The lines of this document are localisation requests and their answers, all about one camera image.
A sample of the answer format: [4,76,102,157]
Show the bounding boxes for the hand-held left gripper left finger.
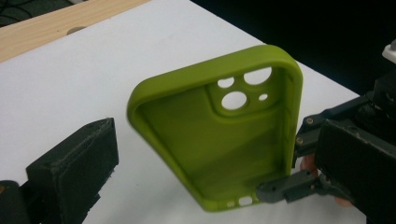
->
[25,117,120,224]

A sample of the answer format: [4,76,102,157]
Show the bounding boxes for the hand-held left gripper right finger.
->
[314,119,396,224]

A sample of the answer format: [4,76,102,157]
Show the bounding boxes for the green snack packet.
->
[125,44,304,213]

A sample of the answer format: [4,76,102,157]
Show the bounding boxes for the wooden table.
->
[0,0,150,63]

